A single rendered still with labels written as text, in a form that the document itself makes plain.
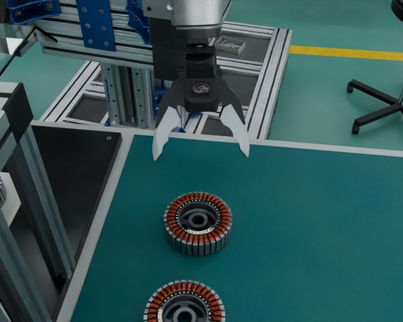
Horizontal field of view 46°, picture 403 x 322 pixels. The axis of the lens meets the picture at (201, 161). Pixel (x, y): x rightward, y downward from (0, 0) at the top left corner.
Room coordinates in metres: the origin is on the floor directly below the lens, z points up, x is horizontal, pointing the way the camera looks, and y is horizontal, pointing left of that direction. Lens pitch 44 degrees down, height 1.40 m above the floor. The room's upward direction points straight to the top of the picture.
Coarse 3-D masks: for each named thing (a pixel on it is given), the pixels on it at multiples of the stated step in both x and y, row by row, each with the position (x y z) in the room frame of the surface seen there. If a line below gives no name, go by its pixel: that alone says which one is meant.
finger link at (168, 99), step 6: (174, 84) 0.59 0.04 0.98; (168, 90) 0.58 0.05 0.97; (174, 90) 0.58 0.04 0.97; (162, 96) 0.58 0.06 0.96; (168, 96) 0.57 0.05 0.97; (174, 96) 0.57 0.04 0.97; (162, 102) 0.57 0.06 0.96; (168, 102) 0.57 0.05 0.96; (174, 102) 0.57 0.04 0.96; (162, 108) 0.57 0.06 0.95; (174, 108) 0.57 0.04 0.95; (162, 114) 0.56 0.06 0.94; (156, 120) 0.56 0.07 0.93; (156, 126) 0.55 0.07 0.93
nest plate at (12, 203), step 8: (8, 176) 0.59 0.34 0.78; (8, 184) 0.57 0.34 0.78; (8, 192) 0.55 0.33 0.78; (16, 192) 0.55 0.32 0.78; (8, 200) 0.53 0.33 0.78; (16, 200) 0.53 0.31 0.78; (8, 208) 0.51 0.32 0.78; (16, 208) 0.52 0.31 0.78; (8, 216) 0.50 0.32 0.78; (8, 224) 0.49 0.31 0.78
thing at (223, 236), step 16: (176, 208) 0.51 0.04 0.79; (192, 208) 0.52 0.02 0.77; (208, 208) 0.52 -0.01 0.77; (224, 208) 0.51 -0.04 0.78; (176, 224) 0.48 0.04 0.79; (192, 224) 0.48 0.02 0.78; (208, 224) 0.49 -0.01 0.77; (224, 224) 0.48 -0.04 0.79; (176, 240) 0.45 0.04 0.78; (192, 240) 0.45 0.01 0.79; (208, 240) 0.45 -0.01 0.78; (224, 240) 0.46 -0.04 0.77
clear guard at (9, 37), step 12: (0, 24) 0.61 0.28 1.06; (12, 24) 0.61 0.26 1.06; (24, 24) 0.61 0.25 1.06; (0, 36) 0.58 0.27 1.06; (12, 36) 0.58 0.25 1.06; (24, 36) 0.58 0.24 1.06; (36, 36) 0.64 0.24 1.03; (48, 36) 0.64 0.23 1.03; (0, 48) 0.55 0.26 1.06; (12, 48) 0.55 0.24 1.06; (0, 60) 0.52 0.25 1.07; (0, 72) 0.49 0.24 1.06
